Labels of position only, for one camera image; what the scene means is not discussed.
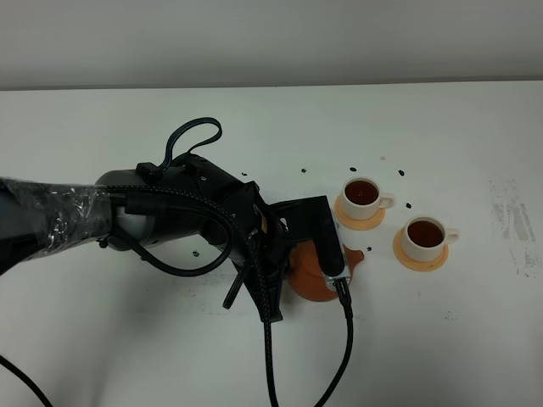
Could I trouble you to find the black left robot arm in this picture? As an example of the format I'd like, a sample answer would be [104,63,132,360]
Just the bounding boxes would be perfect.
[1,154,288,322]

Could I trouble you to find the brown clay teapot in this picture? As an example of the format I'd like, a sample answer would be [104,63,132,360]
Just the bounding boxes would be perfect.
[287,241,338,302]

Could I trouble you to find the white teacup near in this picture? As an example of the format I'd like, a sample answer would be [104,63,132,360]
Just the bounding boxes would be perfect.
[404,215,460,248]

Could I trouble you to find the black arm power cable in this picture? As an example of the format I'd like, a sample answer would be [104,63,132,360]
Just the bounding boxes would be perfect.
[0,354,54,407]

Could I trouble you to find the white teacup far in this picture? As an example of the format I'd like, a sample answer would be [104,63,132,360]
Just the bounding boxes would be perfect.
[339,177,395,220]

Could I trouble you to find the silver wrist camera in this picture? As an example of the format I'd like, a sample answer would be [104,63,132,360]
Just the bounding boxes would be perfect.
[322,220,351,292]

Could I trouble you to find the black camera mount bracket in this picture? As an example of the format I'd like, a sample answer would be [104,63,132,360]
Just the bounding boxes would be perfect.
[271,195,334,270]

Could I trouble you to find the orange saucer far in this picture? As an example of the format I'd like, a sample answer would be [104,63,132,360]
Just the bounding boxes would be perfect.
[333,193,387,231]

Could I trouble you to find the white teacup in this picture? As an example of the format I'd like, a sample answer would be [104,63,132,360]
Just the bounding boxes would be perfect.
[404,215,460,248]
[339,177,395,220]

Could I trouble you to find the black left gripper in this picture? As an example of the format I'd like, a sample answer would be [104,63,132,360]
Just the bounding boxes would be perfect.
[228,181,297,323]

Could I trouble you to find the black braided camera cable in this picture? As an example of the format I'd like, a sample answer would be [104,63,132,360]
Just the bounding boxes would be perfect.
[101,116,355,407]

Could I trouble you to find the orange saucer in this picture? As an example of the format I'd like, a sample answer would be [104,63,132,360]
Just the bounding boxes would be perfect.
[393,229,449,272]
[333,193,387,231]

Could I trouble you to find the orange saucer near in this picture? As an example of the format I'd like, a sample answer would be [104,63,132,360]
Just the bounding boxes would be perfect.
[393,229,449,272]

